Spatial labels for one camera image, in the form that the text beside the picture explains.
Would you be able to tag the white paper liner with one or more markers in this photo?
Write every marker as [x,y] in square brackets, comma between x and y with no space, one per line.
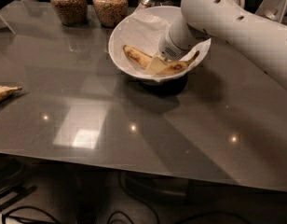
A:
[140,31]

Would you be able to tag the glass jar of grains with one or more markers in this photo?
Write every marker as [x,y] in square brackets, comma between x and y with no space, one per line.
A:
[110,12]
[71,12]

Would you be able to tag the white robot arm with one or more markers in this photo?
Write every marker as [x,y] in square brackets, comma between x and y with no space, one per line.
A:
[262,41]

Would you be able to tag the left glass jar of grains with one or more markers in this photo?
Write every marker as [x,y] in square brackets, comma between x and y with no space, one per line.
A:
[71,12]

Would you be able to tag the white bowl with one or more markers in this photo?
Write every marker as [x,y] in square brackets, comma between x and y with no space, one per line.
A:
[125,58]

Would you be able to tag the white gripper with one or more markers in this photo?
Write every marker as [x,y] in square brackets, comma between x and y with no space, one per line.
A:
[169,48]

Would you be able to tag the banana at left edge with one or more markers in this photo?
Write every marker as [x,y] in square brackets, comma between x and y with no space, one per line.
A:
[5,91]

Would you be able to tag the white stand leg right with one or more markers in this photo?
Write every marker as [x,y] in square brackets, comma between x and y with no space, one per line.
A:
[274,10]

